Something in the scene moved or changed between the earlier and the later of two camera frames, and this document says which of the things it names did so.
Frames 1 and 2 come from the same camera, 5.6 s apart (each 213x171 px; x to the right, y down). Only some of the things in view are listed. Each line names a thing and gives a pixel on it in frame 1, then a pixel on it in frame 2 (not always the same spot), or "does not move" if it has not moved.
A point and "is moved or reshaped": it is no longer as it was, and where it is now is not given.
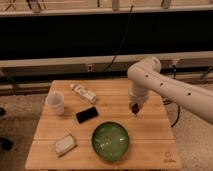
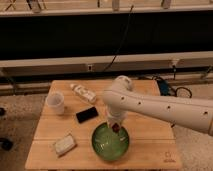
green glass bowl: x=110 y=140 does not move
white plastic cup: x=55 y=104 does not move
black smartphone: x=87 y=114 does not move
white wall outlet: x=90 y=67 does not move
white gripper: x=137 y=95 -> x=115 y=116
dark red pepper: x=135 y=108 is moved or reshaped
